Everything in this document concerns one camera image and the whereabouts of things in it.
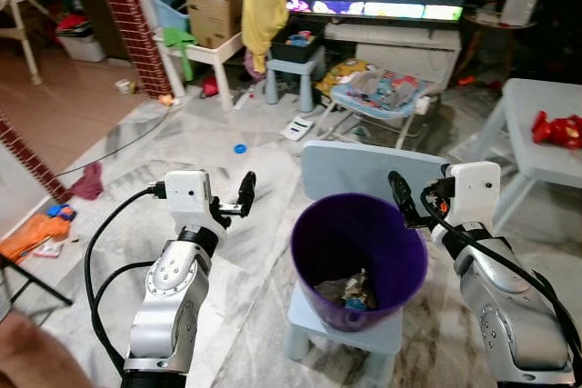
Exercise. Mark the brown cardboard box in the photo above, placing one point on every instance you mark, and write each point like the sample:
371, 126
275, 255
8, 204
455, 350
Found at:
214, 20

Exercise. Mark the baby bouncer seat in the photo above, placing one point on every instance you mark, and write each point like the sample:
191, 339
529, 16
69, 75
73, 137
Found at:
377, 97

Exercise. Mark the small blue stool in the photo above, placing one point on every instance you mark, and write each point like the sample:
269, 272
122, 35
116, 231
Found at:
296, 70

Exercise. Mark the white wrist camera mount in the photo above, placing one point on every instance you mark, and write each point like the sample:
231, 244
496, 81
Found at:
475, 193
186, 195

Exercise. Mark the black stand leg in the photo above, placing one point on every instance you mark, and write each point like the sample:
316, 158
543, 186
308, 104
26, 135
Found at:
41, 286

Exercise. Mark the red plush toy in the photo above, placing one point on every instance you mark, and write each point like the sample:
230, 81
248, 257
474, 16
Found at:
559, 131

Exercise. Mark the white high chair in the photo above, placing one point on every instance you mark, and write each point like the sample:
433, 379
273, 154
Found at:
18, 6

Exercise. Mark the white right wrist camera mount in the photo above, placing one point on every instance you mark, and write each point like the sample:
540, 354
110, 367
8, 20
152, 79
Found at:
475, 193

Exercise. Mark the white striped paper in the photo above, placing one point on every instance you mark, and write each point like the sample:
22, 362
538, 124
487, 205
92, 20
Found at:
297, 129

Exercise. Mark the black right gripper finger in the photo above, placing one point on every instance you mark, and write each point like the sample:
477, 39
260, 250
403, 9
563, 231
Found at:
405, 202

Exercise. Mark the blue plastic tub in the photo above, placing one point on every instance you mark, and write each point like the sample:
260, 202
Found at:
168, 6

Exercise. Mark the white tv cabinet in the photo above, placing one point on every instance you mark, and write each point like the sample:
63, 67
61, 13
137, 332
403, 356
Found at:
400, 47

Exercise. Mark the light blue kids table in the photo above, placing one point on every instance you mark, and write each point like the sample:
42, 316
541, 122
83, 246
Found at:
536, 156

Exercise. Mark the white storage container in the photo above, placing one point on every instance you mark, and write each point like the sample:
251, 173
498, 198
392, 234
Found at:
82, 45

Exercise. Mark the light blue stool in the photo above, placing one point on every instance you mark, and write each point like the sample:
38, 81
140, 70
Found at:
350, 341

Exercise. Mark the orange cloth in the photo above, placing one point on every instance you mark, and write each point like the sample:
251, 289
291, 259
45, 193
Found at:
32, 235

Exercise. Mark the beige wrapper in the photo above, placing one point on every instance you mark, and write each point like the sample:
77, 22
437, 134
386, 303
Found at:
356, 283

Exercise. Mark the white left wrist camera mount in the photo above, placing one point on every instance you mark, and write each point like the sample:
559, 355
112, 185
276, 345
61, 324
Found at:
186, 195

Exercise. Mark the white router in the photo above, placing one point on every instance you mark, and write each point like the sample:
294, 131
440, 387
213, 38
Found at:
521, 4

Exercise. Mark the black toy box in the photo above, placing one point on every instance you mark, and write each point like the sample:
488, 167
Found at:
293, 50

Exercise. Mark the white side table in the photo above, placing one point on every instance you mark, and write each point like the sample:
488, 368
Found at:
218, 50

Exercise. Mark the pink cloth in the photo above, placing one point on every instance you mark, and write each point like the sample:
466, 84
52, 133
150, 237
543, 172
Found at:
88, 184

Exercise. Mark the green toy shovel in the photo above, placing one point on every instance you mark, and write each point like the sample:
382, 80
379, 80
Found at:
177, 40

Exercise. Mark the yellow cloth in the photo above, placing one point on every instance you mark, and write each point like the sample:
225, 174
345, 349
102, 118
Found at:
264, 11

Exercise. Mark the grey tissue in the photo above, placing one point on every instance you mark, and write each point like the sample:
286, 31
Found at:
329, 290

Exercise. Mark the purple rubbish bin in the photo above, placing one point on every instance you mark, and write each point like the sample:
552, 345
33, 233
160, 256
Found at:
359, 233

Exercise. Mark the brown round table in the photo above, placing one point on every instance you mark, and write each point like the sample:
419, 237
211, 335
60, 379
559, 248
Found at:
486, 20

